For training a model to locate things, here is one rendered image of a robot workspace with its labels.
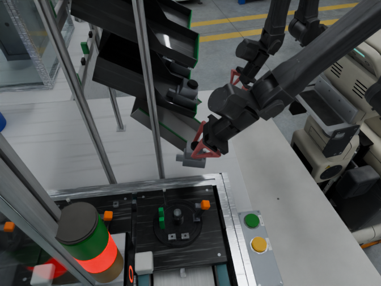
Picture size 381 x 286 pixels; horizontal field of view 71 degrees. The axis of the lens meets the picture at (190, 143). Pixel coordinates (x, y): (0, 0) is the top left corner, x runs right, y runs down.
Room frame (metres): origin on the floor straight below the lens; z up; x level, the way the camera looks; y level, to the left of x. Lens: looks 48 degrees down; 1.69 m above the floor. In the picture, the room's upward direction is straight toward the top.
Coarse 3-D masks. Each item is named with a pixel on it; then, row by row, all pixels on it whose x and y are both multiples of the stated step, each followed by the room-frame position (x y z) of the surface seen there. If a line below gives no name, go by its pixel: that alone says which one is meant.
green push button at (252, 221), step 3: (246, 216) 0.36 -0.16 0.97; (249, 216) 0.36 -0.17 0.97; (252, 216) 0.36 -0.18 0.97; (255, 216) 0.36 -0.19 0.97; (246, 219) 0.35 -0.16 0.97; (249, 219) 0.35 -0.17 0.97; (252, 219) 0.35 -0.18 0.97; (255, 219) 0.35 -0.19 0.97; (258, 219) 0.35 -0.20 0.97; (246, 222) 0.34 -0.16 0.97; (249, 222) 0.34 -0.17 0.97; (252, 222) 0.34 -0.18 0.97; (255, 222) 0.34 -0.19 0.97; (258, 222) 0.34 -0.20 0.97; (249, 225) 0.33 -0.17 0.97; (252, 225) 0.33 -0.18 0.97; (255, 225) 0.33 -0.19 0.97
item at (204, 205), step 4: (204, 200) 0.35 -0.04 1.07; (208, 200) 0.35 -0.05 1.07; (196, 204) 0.34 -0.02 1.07; (200, 204) 0.35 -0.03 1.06; (204, 204) 0.34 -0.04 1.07; (208, 204) 0.34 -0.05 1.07; (196, 208) 0.33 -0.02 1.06; (200, 208) 0.34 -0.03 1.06; (204, 208) 0.33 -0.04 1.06; (208, 208) 0.33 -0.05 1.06; (196, 212) 0.34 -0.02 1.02; (200, 212) 0.34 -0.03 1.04; (196, 216) 0.33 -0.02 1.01; (200, 216) 0.34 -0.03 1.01
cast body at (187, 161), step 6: (192, 144) 0.47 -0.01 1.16; (186, 150) 0.46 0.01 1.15; (192, 150) 0.46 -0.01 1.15; (204, 150) 0.49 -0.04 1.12; (180, 156) 0.47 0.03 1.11; (186, 156) 0.45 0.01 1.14; (186, 162) 0.45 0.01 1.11; (192, 162) 0.45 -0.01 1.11; (198, 162) 0.45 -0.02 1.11; (204, 162) 0.45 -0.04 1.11
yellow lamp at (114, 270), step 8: (120, 256) 0.14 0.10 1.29; (112, 264) 0.12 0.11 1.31; (120, 264) 0.13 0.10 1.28; (88, 272) 0.11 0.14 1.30; (104, 272) 0.11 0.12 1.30; (112, 272) 0.11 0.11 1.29; (120, 272) 0.12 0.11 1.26; (96, 280) 0.11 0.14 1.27; (104, 280) 0.11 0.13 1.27; (112, 280) 0.11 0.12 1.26
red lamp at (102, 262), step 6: (108, 240) 0.13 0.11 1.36; (108, 246) 0.13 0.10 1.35; (114, 246) 0.14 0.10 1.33; (102, 252) 0.12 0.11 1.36; (108, 252) 0.12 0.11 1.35; (114, 252) 0.13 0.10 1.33; (96, 258) 0.11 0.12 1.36; (102, 258) 0.11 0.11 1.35; (108, 258) 0.12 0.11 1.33; (114, 258) 0.12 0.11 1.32; (84, 264) 0.11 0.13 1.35; (90, 264) 0.11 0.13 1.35; (96, 264) 0.11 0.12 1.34; (102, 264) 0.11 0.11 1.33; (108, 264) 0.12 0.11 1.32; (90, 270) 0.11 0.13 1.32; (96, 270) 0.11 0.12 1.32; (102, 270) 0.11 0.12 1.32
